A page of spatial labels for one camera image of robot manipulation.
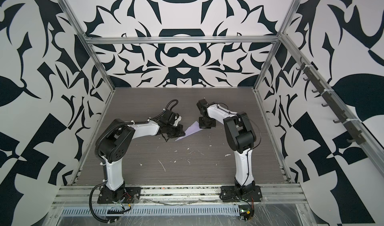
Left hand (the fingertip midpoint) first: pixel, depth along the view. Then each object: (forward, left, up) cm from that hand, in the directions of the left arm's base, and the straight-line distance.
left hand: (187, 131), depth 94 cm
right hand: (+5, -13, -1) cm, 13 cm away
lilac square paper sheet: (+3, -3, -1) cm, 4 cm away
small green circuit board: (-41, -27, -3) cm, 49 cm away
